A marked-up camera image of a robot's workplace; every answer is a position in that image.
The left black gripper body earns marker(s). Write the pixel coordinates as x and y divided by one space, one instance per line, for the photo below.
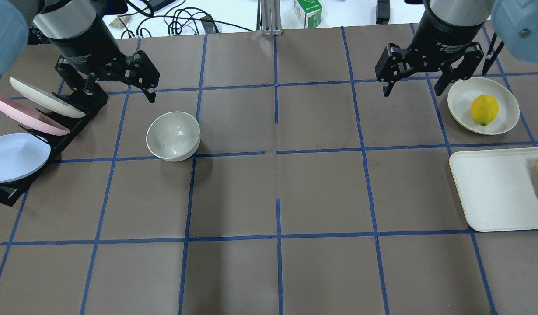
86 44

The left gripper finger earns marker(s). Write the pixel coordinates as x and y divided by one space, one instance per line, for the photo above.
87 86
136 70

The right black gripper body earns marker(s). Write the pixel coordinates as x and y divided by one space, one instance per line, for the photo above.
444 36

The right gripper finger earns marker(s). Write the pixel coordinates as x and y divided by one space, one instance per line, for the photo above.
471 58
396 63

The yellow lemon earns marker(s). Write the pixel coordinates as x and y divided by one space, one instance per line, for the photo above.
484 109

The white ceramic bowl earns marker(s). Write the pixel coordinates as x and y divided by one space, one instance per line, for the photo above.
174 136

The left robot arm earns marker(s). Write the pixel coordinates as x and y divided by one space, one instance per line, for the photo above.
53 18

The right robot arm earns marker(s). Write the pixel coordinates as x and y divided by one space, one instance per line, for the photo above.
510 24

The cream round plate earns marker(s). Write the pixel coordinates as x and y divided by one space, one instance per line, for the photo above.
462 94

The cream plate in rack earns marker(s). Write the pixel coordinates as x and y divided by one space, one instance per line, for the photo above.
46 99

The pink plate in rack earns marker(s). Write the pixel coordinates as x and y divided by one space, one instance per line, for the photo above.
31 117

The light blue plate in rack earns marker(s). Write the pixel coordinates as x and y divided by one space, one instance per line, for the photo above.
21 154

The green white carton box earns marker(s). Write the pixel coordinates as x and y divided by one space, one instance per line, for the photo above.
308 12

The cream rectangular tray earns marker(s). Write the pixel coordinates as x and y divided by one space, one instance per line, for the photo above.
498 189

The black dish rack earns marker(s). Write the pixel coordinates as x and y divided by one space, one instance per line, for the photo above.
10 192

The aluminium frame post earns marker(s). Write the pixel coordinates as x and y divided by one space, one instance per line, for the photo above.
269 17

